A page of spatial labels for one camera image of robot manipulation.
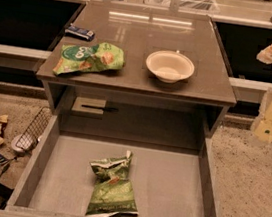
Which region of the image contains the green jalapeno chip bag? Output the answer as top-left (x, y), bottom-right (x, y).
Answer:
top-left (86, 150), bottom-right (139, 217)

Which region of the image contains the grey cabinet with counter top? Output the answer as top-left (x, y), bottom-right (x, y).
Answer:
top-left (38, 1), bottom-right (236, 152)

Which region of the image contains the open grey top drawer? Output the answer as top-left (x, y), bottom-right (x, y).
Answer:
top-left (0, 119), bottom-right (221, 217)

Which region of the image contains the light green chip bag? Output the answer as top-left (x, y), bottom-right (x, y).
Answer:
top-left (52, 42), bottom-right (125, 75)

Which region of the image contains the white paper bowl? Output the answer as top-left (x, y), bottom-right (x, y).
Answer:
top-left (145, 50), bottom-right (195, 83)

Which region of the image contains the blue snack bar wrapper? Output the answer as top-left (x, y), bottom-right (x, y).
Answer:
top-left (65, 25), bottom-right (95, 41)

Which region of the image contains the clear plastic tray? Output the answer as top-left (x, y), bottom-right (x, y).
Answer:
top-left (143, 0), bottom-right (220, 14)

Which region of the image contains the white round disc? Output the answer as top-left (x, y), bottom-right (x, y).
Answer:
top-left (11, 134), bottom-right (33, 154)

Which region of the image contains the black drawer handle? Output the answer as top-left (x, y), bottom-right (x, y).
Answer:
top-left (81, 104), bottom-right (119, 113)

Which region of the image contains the black wire basket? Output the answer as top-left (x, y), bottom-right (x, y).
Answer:
top-left (21, 107), bottom-right (52, 151)

